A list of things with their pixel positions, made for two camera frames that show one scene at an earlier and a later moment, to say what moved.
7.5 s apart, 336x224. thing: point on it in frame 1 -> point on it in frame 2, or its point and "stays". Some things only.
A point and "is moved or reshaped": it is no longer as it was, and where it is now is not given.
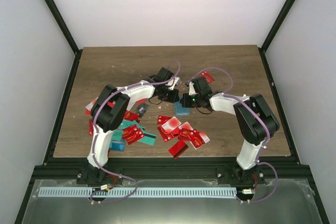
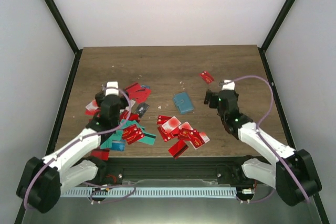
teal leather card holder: [180, 110] is moved or reshaped
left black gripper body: [169, 98] -> [100, 99]
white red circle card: [171, 124] stays
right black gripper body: [192, 103] -> [220, 112]
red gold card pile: [132, 134] stays
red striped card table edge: [178, 148] stays
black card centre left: [141, 109] stays
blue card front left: [118, 145] stays
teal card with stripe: [148, 139] stays
